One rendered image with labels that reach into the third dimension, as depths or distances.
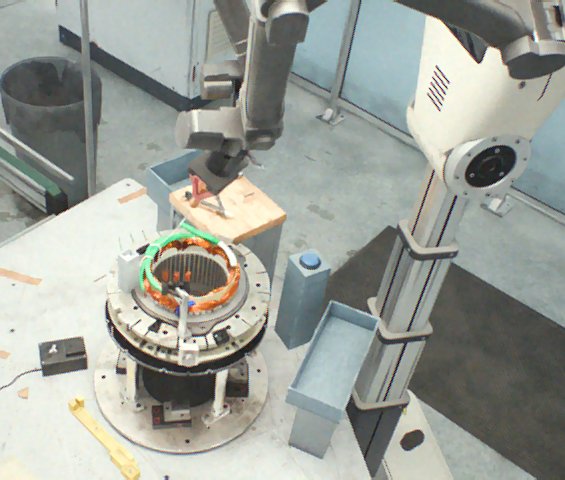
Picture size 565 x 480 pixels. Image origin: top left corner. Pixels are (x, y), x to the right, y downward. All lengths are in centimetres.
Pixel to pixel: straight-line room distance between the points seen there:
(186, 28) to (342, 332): 239
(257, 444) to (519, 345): 170
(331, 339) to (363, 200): 208
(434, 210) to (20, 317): 99
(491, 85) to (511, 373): 193
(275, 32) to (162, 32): 304
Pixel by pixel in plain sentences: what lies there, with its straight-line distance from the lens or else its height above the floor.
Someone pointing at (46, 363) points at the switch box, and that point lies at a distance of 171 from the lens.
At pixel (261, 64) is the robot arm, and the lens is 93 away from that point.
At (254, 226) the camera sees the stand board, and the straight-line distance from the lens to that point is 167.
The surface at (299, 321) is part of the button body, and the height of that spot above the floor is 88.
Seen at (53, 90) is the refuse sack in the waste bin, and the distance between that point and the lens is 331.
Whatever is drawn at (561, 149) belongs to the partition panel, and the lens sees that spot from 354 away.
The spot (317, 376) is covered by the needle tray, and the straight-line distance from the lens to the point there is 146.
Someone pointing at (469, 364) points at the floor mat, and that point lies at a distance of 298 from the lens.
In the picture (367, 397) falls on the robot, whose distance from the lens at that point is 189.
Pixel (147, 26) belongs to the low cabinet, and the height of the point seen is 39.
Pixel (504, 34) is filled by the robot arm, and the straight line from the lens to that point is 98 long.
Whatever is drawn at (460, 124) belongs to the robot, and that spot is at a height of 151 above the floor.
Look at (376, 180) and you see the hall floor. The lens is 371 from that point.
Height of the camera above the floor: 217
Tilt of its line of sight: 42 degrees down
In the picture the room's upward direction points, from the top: 11 degrees clockwise
